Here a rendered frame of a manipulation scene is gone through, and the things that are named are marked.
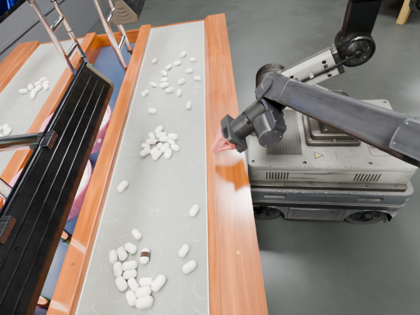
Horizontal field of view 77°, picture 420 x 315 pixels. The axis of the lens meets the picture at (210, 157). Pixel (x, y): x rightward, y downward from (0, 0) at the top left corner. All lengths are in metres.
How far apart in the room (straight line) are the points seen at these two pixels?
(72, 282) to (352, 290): 1.17
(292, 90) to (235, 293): 0.43
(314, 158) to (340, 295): 0.64
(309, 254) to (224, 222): 0.87
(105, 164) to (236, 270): 0.52
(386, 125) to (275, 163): 0.76
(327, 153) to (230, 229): 0.68
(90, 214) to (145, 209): 0.15
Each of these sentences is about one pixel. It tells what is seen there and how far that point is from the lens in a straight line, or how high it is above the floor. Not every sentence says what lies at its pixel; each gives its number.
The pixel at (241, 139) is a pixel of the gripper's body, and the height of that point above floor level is 0.86.
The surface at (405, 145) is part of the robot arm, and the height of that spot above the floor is 1.12.
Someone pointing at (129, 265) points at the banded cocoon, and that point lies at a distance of 0.70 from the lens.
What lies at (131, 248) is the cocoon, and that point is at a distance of 0.72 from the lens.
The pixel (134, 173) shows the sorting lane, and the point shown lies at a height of 0.74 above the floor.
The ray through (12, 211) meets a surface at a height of 1.11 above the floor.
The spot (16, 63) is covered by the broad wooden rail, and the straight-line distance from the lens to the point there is 1.80.
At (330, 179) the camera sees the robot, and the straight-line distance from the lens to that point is 1.25.
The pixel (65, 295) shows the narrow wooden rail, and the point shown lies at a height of 0.76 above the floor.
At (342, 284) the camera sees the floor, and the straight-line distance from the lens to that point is 1.48.
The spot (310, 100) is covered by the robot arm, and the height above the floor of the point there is 1.04.
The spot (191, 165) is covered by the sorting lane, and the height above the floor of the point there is 0.74.
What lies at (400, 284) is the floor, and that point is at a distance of 1.57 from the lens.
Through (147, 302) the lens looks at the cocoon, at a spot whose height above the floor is 0.76.
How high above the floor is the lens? 1.37
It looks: 49 degrees down
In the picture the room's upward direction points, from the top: 11 degrees counter-clockwise
